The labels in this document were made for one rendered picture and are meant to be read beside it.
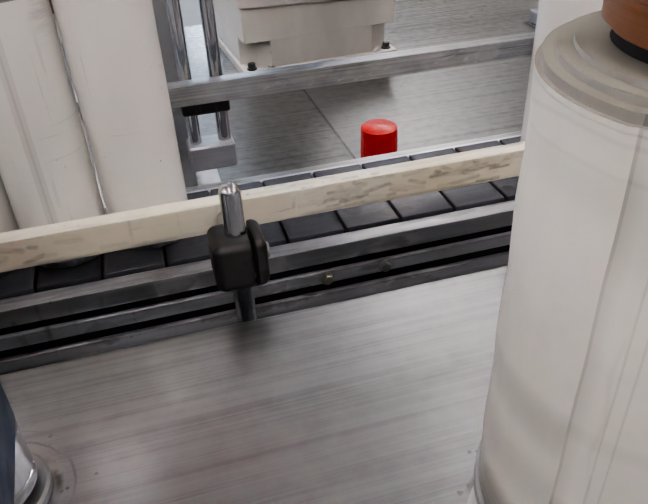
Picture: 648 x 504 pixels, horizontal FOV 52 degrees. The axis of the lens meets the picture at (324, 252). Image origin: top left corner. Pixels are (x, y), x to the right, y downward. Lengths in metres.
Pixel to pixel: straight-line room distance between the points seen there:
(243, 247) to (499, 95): 0.48
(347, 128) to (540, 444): 0.53
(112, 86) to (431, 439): 0.24
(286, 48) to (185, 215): 0.46
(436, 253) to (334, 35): 0.45
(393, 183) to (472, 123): 0.29
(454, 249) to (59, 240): 0.25
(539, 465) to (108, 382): 0.22
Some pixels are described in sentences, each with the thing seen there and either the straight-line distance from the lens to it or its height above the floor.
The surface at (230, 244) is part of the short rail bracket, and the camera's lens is 0.36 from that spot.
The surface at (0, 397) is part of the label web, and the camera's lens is 0.28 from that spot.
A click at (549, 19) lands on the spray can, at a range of 0.48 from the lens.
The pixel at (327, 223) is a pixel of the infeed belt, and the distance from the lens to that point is 0.44.
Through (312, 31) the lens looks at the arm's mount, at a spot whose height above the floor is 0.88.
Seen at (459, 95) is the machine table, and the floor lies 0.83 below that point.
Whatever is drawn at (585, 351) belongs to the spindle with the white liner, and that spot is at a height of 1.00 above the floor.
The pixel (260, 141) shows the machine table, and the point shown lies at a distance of 0.68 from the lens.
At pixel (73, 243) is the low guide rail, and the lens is 0.41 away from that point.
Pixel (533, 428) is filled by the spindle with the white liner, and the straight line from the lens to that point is 0.19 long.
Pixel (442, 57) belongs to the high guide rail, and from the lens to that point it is 0.49.
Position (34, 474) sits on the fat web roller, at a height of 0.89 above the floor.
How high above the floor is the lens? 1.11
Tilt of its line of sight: 35 degrees down
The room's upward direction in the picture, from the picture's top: 3 degrees counter-clockwise
